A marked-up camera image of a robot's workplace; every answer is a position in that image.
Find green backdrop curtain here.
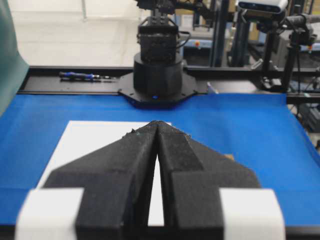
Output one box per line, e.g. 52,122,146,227
0,0,29,114

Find black aluminium frame rail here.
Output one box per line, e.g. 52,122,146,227
17,65,320,96

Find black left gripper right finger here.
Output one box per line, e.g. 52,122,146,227
157,121,285,240

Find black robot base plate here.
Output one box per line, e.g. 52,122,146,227
118,73,208,108

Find white grey camera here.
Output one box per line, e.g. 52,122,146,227
235,0,289,14

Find blue handled screwdriver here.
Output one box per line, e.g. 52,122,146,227
58,72,116,83

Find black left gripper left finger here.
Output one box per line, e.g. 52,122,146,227
15,121,158,240

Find blue table cloth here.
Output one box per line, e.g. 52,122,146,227
0,94,320,226

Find white foam board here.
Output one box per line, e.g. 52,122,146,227
37,120,164,227

